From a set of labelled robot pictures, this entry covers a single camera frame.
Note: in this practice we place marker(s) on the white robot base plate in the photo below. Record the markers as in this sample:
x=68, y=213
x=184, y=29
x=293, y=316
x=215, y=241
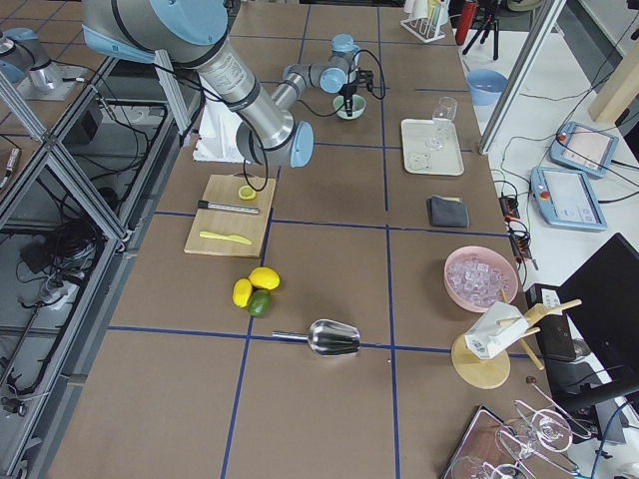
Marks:
x=217, y=135

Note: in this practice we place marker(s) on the black tripod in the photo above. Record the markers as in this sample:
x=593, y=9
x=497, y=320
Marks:
x=489, y=26

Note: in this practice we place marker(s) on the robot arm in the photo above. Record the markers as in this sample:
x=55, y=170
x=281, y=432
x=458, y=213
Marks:
x=195, y=36
x=27, y=65

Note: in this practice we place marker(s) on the wooden cutting board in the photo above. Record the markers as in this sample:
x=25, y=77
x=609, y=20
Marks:
x=224, y=190

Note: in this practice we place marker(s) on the light green bowl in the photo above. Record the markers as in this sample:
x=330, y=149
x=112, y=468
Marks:
x=359, y=105

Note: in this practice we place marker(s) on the pink bowl of ice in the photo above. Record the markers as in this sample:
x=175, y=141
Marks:
x=475, y=277

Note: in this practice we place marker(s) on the hanging wine glasses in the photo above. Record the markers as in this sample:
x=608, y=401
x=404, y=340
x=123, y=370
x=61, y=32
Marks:
x=531, y=444

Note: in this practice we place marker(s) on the clear wine glass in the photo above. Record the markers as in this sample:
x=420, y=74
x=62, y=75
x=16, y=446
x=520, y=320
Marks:
x=442, y=120

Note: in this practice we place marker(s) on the whole yellow lemon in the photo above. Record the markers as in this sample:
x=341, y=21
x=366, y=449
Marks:
x=265, y=278

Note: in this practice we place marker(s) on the round wooden stand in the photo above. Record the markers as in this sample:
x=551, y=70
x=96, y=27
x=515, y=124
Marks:
x=491, y=373

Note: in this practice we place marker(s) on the lemon half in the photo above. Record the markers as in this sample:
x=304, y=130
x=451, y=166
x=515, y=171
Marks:
x=246, y=193

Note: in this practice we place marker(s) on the white wire cup rack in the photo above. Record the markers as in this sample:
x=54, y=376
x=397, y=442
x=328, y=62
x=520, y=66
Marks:
x=425, y=19

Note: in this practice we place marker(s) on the green lime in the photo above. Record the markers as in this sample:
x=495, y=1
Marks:
x=259, y=303

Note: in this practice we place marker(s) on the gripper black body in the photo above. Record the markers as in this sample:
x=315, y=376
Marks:
x=348, y=91

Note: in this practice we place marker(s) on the blue bowl with fork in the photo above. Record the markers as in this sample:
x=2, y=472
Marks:
x=485, y=86

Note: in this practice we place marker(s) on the white paper carton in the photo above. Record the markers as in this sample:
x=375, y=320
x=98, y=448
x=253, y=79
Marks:
x=500, y=326

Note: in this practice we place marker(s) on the metal ice scoop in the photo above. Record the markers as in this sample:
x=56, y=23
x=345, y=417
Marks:
x=327, y=337

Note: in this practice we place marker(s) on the blue teach pendant tablet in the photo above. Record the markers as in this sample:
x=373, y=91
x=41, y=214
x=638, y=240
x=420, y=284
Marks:
x=584, y=148

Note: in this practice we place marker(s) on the yellow plastic knife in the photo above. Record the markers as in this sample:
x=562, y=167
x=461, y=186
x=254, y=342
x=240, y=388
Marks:
x=232, y=238

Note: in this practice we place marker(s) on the cream bear serving tray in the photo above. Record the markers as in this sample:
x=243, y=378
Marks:
x=418, y=159

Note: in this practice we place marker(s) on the folded grey cloth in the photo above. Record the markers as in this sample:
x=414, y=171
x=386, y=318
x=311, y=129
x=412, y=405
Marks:
x=447, y=213

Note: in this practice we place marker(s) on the metal cylinder tool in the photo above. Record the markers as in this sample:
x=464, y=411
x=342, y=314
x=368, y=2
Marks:
x=227, y=208

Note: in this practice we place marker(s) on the aluminium frame post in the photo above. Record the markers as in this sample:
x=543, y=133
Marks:
x=542, y=26

